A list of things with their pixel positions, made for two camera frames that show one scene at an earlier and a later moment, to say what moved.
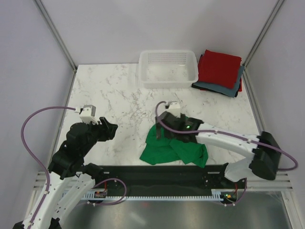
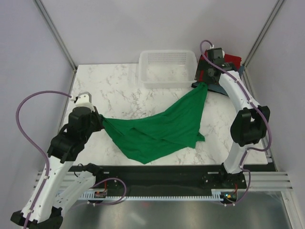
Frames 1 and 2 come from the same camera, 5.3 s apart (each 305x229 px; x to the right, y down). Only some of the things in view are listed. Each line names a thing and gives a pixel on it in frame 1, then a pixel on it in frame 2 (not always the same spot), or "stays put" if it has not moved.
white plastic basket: x=167 y=69 stays put
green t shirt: x=159 y=151 to x=150 y=136
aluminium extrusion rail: x=265 y=181 stays put
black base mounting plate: x=175 y=178 stays put
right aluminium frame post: x=265 y=26 stays put
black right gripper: x=158 y=131 to x=202 y=65
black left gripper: x=103 y=128 to x=95 y=114
